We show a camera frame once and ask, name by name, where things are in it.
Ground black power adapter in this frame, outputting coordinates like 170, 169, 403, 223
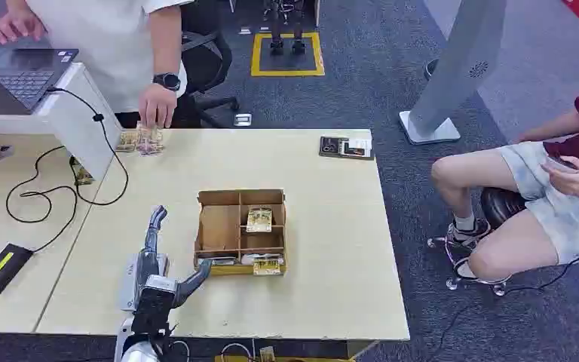
0, 243, 35, 314

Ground black stool with castors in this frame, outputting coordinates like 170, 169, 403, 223
426, 186, 529, 298

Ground seated person's hand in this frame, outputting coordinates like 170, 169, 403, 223
541, 155, 579, 199

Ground black office chair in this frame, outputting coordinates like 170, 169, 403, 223
171, 0, 241, 130

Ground yellow frame under desk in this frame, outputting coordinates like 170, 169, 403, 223
213, 345, 357, 362

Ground black robot legs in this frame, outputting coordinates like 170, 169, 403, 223
261, 0, 308, 56

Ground black wristwatch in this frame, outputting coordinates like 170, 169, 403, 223
152, 72, 182, 93

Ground black floor cable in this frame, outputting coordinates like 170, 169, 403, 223
426, 233, 579, 362

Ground wooden card box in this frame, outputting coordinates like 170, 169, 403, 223
193, 188, 289, 278

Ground standing person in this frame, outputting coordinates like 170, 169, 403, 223
0, 0, 195, 130

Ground standing person's right hand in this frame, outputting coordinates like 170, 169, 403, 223
0, 10, 47, 45

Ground black power cable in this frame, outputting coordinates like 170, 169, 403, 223
5, 87, 130, 254

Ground dark grey laptop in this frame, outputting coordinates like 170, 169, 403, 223
0, 48, 80, 116

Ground white desk divider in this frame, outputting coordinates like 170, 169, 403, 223
0, 62, 124, 183

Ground white kiosk stand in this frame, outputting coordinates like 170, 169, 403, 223
397, 0, 508, 146

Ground seated person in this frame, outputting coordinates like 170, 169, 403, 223
430, 82, 579, 282

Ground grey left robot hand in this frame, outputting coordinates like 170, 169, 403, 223
136, 204, 214, 308

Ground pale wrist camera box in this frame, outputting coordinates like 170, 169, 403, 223
118, 253, 170, 314

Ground standing person's left hand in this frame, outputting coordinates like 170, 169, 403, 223
138, 83, 179, 130

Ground black card pack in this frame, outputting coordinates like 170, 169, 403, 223
318, 135, 375, 161

